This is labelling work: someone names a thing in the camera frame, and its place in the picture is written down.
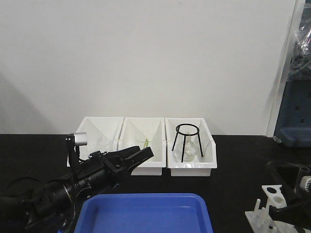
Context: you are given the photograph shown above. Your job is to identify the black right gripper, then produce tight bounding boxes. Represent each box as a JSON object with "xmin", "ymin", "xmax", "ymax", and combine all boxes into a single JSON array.
[{"xmin": 269, "ymin": 194, "xmax": 311, "ymax": 230}]

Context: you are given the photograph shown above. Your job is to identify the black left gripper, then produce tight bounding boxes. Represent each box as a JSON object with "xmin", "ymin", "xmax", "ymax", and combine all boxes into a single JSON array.
[{"xmin": 72, "ymin": 146, "xmax": 154, "ymax": 194}]

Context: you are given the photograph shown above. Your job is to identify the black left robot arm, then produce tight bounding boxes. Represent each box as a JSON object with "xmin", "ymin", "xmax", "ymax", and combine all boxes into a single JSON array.
[{"xmin": 0, "ymin": 146, "xmax": 154, "ymax": 233}]

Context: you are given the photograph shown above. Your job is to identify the white test tube rack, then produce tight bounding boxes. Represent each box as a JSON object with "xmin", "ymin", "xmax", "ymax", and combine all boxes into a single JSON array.
[{"xmin": 245, "ymin": 184, "xmax": 289, "ymax": 233}]

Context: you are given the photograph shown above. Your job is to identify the clear glass beaker with droppers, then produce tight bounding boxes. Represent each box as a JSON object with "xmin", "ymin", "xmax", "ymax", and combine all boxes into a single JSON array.
[{"xmin": 134, "ymin": 132, "xmax": 155, "ymax": 149}]

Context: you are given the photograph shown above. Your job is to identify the small clear glass beakers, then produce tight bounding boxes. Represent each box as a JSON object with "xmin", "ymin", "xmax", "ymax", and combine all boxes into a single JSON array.
[{"xmin": 86, "ymin": 136, "xmax": 111, "ymax": 154}]

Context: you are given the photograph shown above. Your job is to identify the middle white storage bin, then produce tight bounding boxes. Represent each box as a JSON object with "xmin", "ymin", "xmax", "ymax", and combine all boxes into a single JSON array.
[{"xmin": 118, "ymin": 117, "xmax": 167, "ymax": 176}]

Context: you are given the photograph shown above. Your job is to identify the white storage bin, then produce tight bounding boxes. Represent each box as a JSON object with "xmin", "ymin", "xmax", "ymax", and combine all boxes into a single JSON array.
[
  {"xmin": 76, "ymin": 116, "xmax": 124, "ymax": 160},
  {"xmin": 165, "ymin": 118, "xmax": 217, "ymax": 177},
  {"xmin": 118, "ymin": 117, "xmax": 167, "ymax": 176}
]

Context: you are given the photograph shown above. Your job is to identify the left white storage bin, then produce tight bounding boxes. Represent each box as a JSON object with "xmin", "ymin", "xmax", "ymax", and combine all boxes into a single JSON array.
[{"xmin": 76, "ymin": 116, "xmax": 124, "ymax": 160}]

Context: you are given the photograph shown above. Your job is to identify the black sink basin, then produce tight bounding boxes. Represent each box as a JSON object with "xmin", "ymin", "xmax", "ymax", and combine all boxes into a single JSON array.
[{"xmin": 267, "ymin": 161, "xmax": 311, "ymax": 198}]

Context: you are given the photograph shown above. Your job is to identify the blue plastic tray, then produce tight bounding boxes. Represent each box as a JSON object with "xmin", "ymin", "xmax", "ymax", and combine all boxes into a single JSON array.
[{"xmin": 74, "ymin": 193, "xmax": 213, "ymax": 233}]

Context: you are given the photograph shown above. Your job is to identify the clear glass flask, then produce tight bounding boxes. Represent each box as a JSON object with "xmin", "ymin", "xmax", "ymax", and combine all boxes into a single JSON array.
[{"xmin": 173, "ymin": 135, "xmax": 198, "ymax": 162}]

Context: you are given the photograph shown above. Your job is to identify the right white storage bin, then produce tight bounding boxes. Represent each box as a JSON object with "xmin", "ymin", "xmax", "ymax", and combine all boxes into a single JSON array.
[{"xmin": 165, "ymin": 118, "xmax": 217, "ymax": 177}]

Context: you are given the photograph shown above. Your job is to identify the blue grey equipment box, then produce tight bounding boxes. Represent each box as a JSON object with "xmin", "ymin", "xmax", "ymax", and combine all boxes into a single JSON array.
[{"xmin": 274, "ymin": 80, "xmax": 311, "ymax": 147}]

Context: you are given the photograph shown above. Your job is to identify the clear plastic bag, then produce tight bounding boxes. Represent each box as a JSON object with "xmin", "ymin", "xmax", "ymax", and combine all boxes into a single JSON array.
[{"xmin": 287, "ymin": 16, "xmax": 311, "ymax": 81}]

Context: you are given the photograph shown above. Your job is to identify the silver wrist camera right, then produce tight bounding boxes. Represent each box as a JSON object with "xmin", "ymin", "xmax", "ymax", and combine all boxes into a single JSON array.
[{"xmin": 294, "ymin": 166, "xmax": 311, "ymax": 194}]

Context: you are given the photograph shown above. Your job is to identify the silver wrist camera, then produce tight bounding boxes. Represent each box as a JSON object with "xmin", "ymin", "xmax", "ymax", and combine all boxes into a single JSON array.
[
  {"xmin": 65, "ymin": 132, "xmax": 88, "ymax": 168},
  {"xmin": 294, "ymin": 166, "xmax": 311, "ymax": 194}
]

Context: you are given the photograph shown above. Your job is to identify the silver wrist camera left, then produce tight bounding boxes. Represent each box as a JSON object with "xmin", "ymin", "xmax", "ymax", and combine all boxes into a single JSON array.
[{"xmin": 65, "ymin": 132, "xmax": 88, "ymax": 168}]

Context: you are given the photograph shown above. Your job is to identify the black wire tripod stand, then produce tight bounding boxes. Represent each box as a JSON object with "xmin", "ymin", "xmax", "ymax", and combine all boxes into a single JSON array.
[{"xmin": 172, "ymin": 123, "xmax": 204, "ymax": 163}]

